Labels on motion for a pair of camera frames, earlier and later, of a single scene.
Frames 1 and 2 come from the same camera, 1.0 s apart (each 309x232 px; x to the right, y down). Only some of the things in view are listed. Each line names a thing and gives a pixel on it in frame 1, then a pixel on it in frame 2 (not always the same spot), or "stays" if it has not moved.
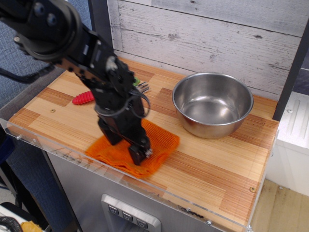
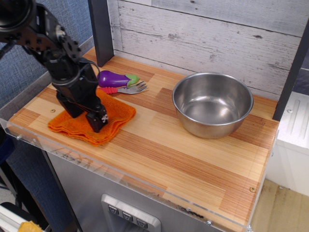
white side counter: x=288 y=165 stays
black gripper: x=121 y=119 to x=77 y=93
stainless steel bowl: x=212 y=105 stays
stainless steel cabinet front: x=85 y=188 stays
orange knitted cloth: x=163 y=141 to x=120 y=115
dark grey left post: x=100 y=20 stays
